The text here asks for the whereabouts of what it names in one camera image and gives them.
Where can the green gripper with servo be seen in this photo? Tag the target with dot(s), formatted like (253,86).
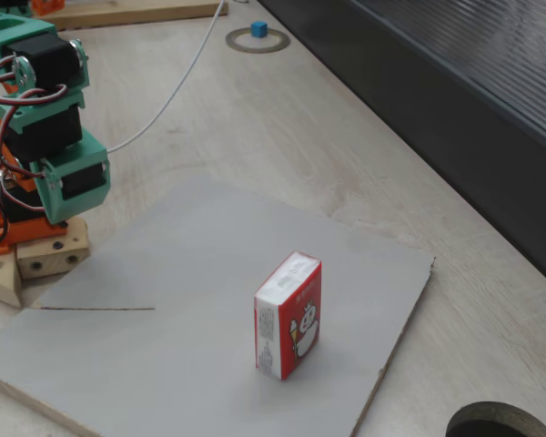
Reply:
(83,181)

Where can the red and white small carton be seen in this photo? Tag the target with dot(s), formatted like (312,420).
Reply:
(300,328)

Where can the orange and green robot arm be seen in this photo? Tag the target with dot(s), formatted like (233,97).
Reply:
(45,59)

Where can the wooden base block with holes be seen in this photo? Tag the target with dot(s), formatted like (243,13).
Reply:
(50,264)

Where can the light wooden base plank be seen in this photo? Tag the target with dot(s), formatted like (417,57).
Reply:
(0,277)

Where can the grey laminated board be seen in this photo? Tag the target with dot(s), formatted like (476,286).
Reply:
(164,364)

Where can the long wooden plank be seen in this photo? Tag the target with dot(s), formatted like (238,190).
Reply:
(141,16)

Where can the small blue cube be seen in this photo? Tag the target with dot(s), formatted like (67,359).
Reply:
(258,29)

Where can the grey desk partition with glass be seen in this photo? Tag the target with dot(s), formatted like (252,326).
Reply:
(437,114)

